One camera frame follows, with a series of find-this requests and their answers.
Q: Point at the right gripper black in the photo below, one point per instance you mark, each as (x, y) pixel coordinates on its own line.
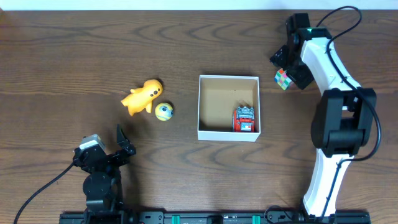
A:
(302, 79)

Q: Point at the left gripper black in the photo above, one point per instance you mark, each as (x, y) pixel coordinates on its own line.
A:
(109, 158)

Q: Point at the rubik's cube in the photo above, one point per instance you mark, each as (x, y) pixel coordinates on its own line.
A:
(282, 79)

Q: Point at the red toy robot car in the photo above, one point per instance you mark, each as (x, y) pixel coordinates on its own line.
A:
(244, 119)

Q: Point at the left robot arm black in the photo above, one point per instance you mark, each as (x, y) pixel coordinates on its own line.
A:
(103, 187)

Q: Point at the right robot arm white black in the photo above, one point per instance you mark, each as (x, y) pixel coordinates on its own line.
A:
(343, 117)

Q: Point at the orange duck-like toy figure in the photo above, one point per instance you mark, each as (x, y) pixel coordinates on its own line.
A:
(142, 98)

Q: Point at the yellow minion ball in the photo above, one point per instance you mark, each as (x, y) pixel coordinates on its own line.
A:
(164, 111)

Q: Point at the white cardboard box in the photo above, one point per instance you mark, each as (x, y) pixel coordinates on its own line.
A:
(218, 97)

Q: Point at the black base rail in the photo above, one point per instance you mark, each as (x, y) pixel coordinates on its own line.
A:
(270, 216)

